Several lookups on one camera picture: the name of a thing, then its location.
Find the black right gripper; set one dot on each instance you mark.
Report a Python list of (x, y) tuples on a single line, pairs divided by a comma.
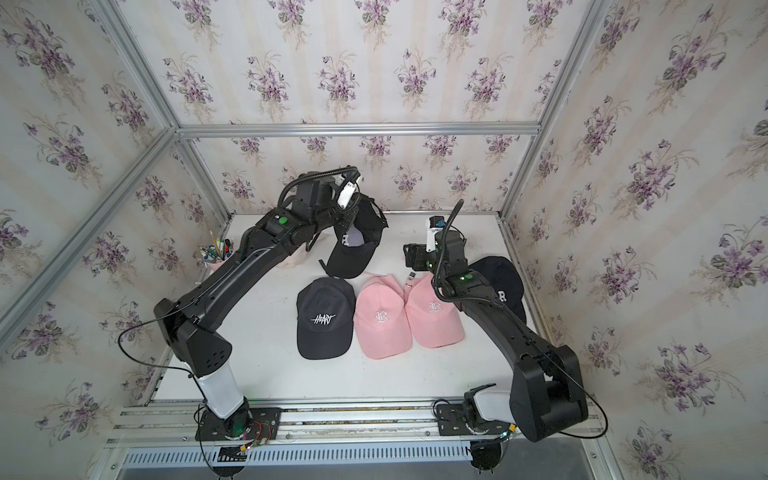
[(417, 254)]

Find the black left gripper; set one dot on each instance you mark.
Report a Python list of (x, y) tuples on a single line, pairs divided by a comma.
[(347, 214)]

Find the black cap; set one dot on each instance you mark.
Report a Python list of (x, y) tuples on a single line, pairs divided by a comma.
[(357, 243), (505, 280)]

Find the pink cap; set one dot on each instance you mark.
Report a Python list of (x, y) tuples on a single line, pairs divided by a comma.
[(434, 323), (381, 325)]

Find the dark grey baseball cap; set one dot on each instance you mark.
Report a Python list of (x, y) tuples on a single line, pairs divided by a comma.
[(325, 325)]

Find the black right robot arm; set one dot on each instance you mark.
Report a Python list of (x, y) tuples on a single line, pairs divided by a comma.
[(546, 395)]

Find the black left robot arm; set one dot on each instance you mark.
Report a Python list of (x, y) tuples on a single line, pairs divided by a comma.
[(306, 207)]

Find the pink pen cup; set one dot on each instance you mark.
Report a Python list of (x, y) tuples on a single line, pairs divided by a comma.
[(216, 253)]

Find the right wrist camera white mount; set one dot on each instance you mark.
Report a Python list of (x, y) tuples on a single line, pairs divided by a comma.
[(435, 226)]

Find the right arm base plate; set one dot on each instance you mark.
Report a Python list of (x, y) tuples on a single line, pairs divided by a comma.
[(458, 419)]

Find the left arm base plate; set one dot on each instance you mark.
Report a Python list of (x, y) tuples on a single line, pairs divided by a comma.
[(258, 424)]

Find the aluminium rail frame front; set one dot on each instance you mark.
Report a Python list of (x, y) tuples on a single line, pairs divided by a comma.
[(176, 434)]

